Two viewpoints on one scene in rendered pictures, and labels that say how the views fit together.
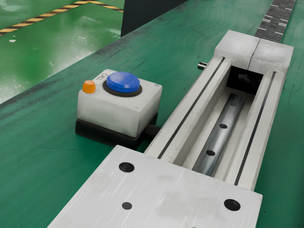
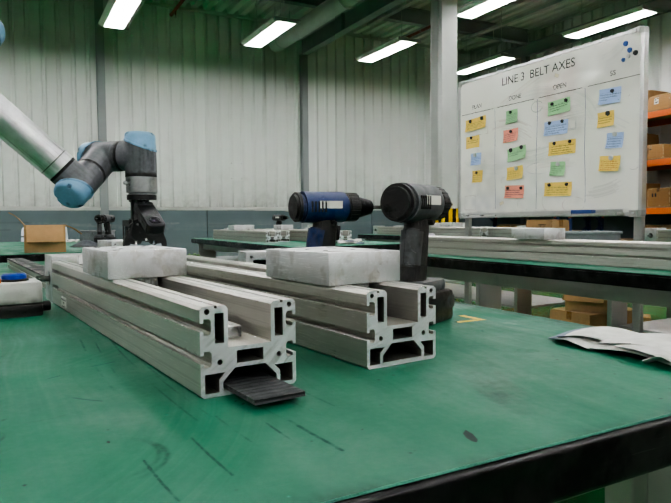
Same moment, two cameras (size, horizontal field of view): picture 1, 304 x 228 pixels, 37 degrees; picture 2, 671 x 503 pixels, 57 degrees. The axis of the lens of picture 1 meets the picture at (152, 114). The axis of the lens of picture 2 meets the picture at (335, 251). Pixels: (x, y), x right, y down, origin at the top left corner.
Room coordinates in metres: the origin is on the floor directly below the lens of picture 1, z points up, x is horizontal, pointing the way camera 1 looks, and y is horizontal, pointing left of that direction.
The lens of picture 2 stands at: (-0.64, 0.48, 0.94)
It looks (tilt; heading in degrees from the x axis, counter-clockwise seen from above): 3 degrees down; 311
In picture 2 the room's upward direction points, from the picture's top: 1 degrees counter-clockwise
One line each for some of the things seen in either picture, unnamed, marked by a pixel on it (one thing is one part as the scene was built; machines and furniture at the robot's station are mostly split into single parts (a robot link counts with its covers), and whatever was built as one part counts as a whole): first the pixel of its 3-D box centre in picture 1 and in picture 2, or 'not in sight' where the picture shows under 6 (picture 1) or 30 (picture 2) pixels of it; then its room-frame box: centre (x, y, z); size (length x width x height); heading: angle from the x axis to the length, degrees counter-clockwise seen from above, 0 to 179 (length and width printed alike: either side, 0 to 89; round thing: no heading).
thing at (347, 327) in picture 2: not in sight; (249, 292); (0.13, -0.19, 0.82); 0.80 x 0.10 x 0.09; 165
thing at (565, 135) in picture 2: not in sight; (539, 213); (0.95, -3.37, 0.97); 1.50 x 0.50 x 1.95; 159
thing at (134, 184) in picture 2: not in sight; (140, 186); (0.72, -0.35, 1.03); 0.08 x 0.08 x 0.05
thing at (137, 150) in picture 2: not in sight; (139, 154); (0.72, -0.35, 1.11); 0.09 x 0.08 x 0.11; 28
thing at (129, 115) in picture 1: (125, 110); (20, 296); (0.49, 0.03, 0.81); 0.10 x 0.08 x 0.06; 75
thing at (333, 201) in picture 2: not in sight; (338, 247); (0.14, -0.44, 0.89); 0.20 x 0.08 x 0.22; 67
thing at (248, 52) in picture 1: (239, 75); (68, 277); (0.62, -0.12, 0.83); 0.12 x 0.09 x 0.10; 75
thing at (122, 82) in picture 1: (122, 84); (13, 278); (0.49, 0.04, 0.84); 0.04 x 0.04 x 0.02
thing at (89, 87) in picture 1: (89, 85); not in sight; (0.47, 0.08, 0.85); 0.02 x 0.02 x 0.01
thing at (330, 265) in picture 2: not in sight; (330, 273); (-0.11, -0.13, 0.87); 0.16 x 0.11 x 0.07; 165
